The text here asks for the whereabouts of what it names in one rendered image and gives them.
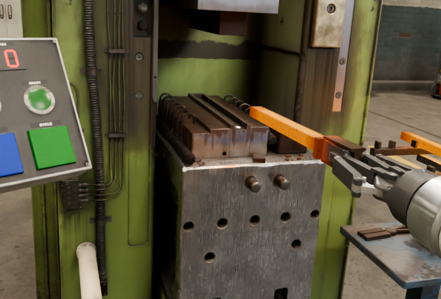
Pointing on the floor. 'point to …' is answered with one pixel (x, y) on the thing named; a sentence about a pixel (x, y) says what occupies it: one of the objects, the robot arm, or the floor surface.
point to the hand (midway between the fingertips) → (341, 154)
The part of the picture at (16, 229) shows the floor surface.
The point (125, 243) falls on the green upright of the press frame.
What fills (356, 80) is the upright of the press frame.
